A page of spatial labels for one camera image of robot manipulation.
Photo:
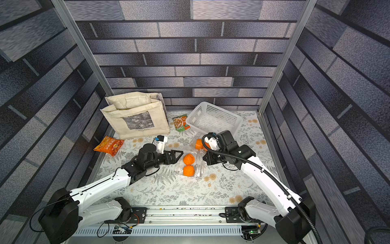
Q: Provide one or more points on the cream canvas Monet tote bag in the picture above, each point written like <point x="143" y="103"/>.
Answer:
<point x="137" y="114"/>

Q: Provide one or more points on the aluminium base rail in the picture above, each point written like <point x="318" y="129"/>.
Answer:
<point x="178" y="221"/>

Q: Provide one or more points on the white plastic mesh basket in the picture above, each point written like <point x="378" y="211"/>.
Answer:
<point x="206" y="118"/>

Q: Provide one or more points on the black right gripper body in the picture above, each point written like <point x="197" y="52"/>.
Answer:
<point x="214" y="155"/>

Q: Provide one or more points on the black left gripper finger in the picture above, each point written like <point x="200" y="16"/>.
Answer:
<point x="173" y="154"/>
<point x="170" y="161"/>

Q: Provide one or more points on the orange instant noodle packet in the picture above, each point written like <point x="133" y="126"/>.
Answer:
<point x="109" y="146"/>

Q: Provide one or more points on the left aluminium frame post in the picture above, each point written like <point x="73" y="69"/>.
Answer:
<point x="75" y="32"/>

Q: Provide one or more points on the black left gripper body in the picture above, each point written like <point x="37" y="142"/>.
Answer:
<point x="159" y="159"/>

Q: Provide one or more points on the right aluminium frame post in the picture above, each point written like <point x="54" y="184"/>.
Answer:
<point x="307" y="10"/>

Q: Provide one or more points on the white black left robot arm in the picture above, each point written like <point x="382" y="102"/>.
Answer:
<point x="70" y="211"/>

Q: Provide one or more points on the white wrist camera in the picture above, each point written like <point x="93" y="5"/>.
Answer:
<point x="160" y="143"/>
<point x="212" y="143"/>

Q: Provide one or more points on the aluminium frame post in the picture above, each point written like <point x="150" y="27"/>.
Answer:
<point x="307" y="10"/>
<point x="75" y="32"/>

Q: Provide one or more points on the orange mandarin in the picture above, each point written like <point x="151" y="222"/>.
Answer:
<point x="189" y="171"/>
<point x="189" y="159"/>
<point x="199" y="145"/>

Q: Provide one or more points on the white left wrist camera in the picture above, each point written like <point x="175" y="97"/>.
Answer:
<point x="160" y="143"/>

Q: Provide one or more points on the green red snack packet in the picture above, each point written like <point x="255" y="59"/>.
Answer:
<point x="180" y="123"/>

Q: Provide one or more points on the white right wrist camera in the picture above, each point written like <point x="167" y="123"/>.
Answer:
<point x="212" y="143"/>

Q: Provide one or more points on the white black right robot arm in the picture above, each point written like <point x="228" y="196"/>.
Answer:
<point x="291" y="215"/>

